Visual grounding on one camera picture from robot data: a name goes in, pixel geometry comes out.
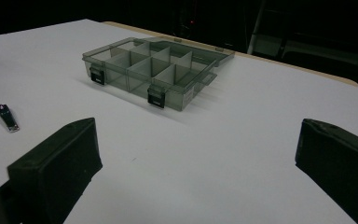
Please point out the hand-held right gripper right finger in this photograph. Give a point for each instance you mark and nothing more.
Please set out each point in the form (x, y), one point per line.
(338, 161)

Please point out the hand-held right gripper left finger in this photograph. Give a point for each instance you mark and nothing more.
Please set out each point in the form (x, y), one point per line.
(51, 169)

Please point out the small black USB stick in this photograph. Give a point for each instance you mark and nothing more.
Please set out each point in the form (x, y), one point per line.
(7, 118)

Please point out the clear grey compartment organizer box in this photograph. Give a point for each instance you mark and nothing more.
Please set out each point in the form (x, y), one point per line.
(155, 73)

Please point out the dark metal stand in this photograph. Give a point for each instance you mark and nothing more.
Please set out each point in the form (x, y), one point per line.
(307, 46)

